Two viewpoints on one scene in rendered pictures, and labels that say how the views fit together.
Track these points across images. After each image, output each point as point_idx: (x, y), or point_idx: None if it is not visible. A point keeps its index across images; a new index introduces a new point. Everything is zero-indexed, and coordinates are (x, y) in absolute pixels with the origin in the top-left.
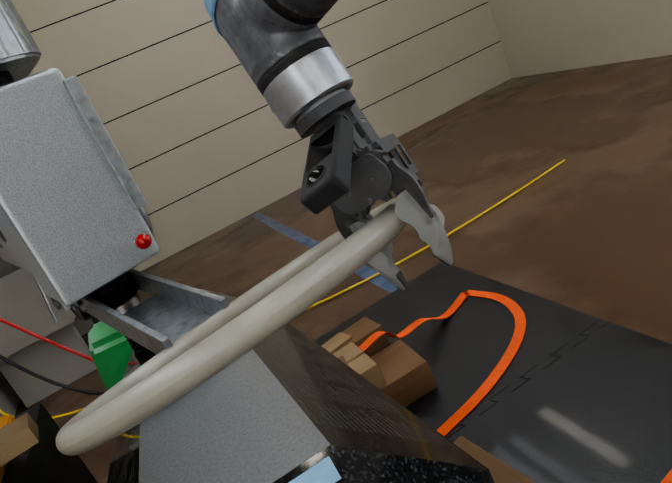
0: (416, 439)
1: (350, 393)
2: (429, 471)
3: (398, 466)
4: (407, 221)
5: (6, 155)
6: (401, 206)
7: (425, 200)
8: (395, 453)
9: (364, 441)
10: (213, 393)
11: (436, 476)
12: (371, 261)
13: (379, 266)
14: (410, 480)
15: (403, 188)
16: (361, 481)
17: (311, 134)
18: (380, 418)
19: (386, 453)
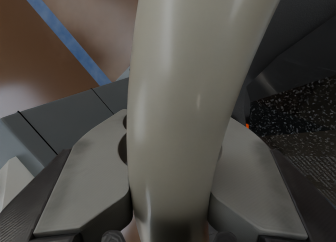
0: (291, 156)
1: None
2: (281, 127)
3: (303, 125)
4: (118, 162)
5: None
6: (96, 195)
7: (36, 177)
8: (305, 134)
9: (333, 142)
10: None
11: (277, 125)
12: (254, 138)
13: (239, 128)
14: (294, 117)
15: (34, 240)
16: (334, 105)
17: None
18: (322, 178)
19: (312, 131)
